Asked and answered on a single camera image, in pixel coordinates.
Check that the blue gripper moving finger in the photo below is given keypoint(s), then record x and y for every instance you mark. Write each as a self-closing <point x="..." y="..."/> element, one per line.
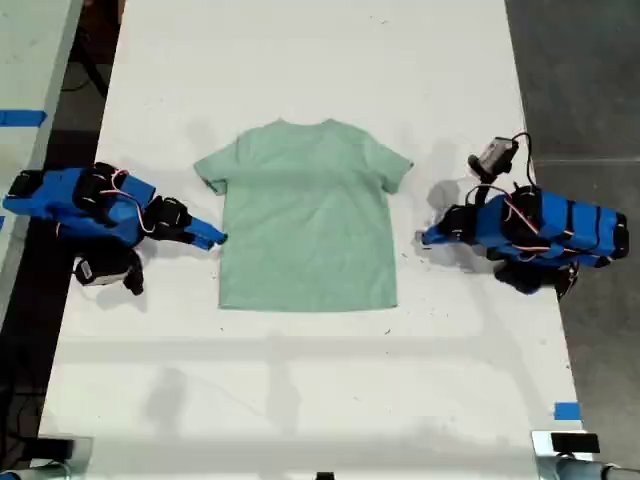
<point x="199" y="241"/>
<point x="440" y="240"/>

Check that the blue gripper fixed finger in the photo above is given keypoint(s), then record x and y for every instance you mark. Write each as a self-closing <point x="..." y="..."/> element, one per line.
<point x="440" y="230"/>
<point x="207" y="227"/>

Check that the pale green T-shirt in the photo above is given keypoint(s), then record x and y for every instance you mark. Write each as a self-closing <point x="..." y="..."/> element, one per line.
<point x="305" y="220"/>

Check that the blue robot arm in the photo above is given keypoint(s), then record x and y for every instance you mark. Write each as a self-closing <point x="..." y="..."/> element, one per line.
<point x="560" y="225"/>
<point x="60" y="202"/>

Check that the long blue tape strip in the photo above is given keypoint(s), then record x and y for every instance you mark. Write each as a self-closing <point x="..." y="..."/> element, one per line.
<point x="22" y="117"/>

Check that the white side table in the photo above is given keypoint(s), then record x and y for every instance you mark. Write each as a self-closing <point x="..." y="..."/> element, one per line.
<point x="27" y="75"/>

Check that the short blue tape piece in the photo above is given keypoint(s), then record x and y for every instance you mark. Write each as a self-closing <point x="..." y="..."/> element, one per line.
<point x="567" y="411"/>

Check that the silver metal table clamp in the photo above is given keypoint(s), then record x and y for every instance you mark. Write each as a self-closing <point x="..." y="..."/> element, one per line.
<point x="542" y="457"/>
<point x="82" y="457"/>

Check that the small black box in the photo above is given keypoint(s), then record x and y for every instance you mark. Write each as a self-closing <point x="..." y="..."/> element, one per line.
<point x="55" y="448"/>
<point x="575" y="443"/>

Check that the small black edge clip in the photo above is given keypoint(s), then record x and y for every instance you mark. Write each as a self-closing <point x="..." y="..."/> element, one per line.
<point x="325" y="476"/>

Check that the black camera stalk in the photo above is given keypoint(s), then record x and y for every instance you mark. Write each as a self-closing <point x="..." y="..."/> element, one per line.
<point x="135" y="275"/>
<point x="482" y="187"/>

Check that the grey and black camera box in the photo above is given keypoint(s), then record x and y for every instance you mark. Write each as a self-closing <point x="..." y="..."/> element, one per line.
<point x="497" y="154"/>

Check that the white and black camera box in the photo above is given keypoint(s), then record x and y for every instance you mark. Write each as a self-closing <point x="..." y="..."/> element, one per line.
<point x="100" y="267"/>

